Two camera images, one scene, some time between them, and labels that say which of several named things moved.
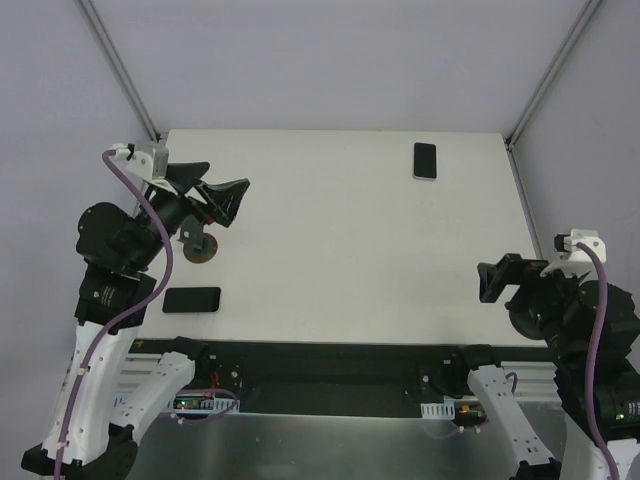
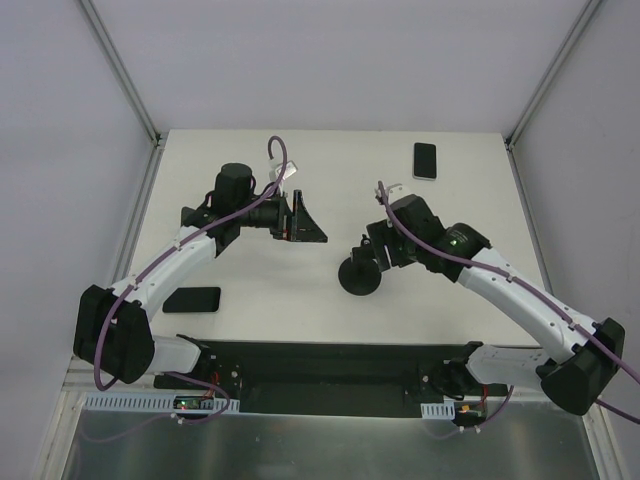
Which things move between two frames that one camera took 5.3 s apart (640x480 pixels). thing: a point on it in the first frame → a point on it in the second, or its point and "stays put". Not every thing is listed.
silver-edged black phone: (424, 161) stays put
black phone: (188, 300) stays put
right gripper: (523, 279) → (379, 248)
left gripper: (191, 195) → (290, 216)
